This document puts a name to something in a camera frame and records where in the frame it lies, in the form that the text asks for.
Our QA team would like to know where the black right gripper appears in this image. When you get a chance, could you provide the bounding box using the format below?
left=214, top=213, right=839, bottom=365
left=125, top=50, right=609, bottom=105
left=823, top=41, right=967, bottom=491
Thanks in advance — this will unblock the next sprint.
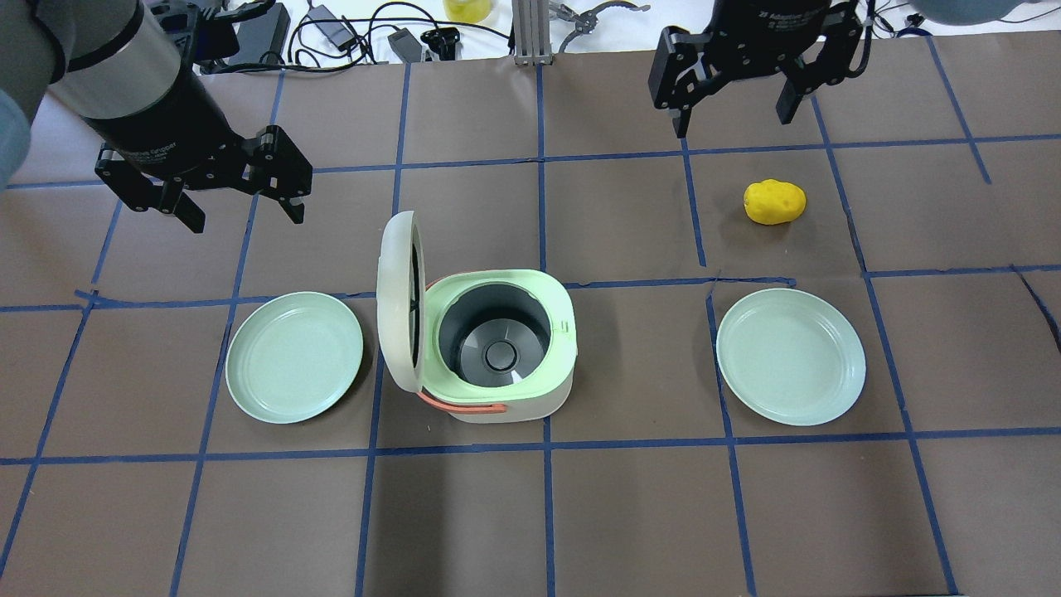
left=648, top=1, right=871, bottom=138

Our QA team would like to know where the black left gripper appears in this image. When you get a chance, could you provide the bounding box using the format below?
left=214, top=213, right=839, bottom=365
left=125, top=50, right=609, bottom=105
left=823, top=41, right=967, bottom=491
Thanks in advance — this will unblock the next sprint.
left=83, top=65, right=313, bottom=234

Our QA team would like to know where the white rice cooker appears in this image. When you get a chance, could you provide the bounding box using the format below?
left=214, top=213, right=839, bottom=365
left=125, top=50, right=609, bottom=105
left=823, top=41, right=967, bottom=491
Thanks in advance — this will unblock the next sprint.
left=376, top=211, right=579, bottom=424

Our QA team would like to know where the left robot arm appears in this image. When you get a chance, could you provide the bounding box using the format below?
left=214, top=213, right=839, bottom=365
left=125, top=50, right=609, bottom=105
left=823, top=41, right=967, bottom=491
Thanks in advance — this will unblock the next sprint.
left=1, top=1, right=313, bottom=233

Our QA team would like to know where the yellow toy potato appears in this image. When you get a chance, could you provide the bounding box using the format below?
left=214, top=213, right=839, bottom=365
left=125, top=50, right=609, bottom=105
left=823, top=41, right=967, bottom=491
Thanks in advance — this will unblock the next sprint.
left=743, top=178, right=807, bottom=226

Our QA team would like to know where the black laptop power brick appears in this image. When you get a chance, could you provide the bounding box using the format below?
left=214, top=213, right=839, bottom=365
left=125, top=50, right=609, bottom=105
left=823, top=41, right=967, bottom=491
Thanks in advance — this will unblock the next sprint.
left=228, top=3, right=291, bottom=66

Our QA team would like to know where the metal spare gripper claw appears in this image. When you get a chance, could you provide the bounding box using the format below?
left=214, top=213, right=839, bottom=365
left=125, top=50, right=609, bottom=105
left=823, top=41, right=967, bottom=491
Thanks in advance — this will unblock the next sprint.
left=547, top=1, right=651, bottom=54

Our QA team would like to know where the black power adapter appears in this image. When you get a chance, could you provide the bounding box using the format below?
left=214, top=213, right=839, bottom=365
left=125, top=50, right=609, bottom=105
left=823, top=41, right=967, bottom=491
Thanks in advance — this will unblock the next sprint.
left=307, top=4, right=356, bottom=51

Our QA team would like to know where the left green plate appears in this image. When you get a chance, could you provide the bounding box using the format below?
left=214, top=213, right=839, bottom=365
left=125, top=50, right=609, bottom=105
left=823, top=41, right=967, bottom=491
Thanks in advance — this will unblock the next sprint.
left=225, top=291, right=365, bottom=425

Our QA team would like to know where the green plate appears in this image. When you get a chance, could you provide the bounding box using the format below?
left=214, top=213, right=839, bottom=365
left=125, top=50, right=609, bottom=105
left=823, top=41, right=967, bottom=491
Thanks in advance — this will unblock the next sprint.
left=225, top=291, right=365, bottom=425
left=717, top=288, right=867, bottom=427

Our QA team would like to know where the small black charger box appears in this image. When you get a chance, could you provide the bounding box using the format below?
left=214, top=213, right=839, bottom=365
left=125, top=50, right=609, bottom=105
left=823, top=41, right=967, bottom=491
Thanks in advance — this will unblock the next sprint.
left=387, top=29, right=425, bottom=63

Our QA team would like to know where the yellow cup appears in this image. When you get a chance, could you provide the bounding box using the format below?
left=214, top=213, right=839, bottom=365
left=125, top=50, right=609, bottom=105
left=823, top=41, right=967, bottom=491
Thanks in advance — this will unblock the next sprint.
left=441, top=0, right=493, bottom=24

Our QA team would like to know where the right green plate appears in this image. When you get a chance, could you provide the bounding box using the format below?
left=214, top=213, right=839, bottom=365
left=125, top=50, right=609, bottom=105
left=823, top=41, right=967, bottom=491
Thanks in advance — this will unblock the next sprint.
left=717, top=288, right=867, bottom=427

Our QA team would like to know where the aluminium frame post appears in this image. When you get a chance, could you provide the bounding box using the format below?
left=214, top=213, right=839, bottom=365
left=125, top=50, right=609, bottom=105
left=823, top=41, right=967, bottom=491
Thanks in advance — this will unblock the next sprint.
left=511, top=0, right=554, bottom=66

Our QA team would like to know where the black cable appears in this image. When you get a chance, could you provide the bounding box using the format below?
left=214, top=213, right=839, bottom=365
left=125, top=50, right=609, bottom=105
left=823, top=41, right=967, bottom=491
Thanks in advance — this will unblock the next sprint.
left=199, top=0, right=514, bottom=75

